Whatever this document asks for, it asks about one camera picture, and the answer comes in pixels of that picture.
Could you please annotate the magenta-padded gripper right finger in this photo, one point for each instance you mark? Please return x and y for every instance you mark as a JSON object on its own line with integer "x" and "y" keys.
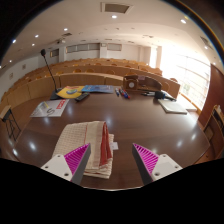
{"x": 148, "y": 159}

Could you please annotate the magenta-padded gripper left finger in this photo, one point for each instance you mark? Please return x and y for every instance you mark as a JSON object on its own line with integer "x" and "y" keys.
{"x": 76, "y": 159}

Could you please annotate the beige checked towel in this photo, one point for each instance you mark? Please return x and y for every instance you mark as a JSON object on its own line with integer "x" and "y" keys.
{"x": 83, "y": 140}

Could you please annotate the white printed poster sheet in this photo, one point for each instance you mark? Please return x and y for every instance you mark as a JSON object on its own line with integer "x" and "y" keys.
{"x": 50, "y": 108}

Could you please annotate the grey closed notebook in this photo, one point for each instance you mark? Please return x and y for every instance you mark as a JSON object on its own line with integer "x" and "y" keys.
{"x": 172, "y": 106}

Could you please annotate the black remote control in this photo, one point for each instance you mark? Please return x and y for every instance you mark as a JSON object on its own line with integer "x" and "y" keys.
{"x": 82, "y": 97}

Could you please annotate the black gooseneck desk microphone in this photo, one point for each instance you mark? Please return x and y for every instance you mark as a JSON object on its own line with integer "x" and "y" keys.
{"x": 56, "y": 95}

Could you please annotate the yellow folder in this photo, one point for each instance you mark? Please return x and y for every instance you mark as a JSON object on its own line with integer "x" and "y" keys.
{"x": 69, "y": 92}

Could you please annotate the red marker pen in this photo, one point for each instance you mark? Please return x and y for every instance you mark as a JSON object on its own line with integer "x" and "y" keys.
{"x": 126, "y": 94}

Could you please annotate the wooden chair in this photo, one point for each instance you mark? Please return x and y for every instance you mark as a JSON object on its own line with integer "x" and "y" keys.
{"x": 215, "y": 130}

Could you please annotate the blue marker pen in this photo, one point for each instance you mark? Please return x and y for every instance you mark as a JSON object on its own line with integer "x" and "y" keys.
{"x": 117, "y": 92}

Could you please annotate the blue-grey paper sheet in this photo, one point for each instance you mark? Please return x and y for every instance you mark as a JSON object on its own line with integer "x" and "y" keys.
{"x": 98, "y": 88}

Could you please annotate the black-framed folding chair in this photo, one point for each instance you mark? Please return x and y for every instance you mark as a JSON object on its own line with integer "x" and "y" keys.
{"x": 7, "y": 116}

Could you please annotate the rows of wooden auditorium seats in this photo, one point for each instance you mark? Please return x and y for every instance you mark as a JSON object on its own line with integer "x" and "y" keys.
{"x": 83, "y": 78}

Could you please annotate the round ceiling lights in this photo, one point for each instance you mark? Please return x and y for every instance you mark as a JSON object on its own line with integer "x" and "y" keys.
{"x": 114, "y": 16}

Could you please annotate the ceiling air vent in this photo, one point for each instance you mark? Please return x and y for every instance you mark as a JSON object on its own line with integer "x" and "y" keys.
{"x": 116, "y": 7}

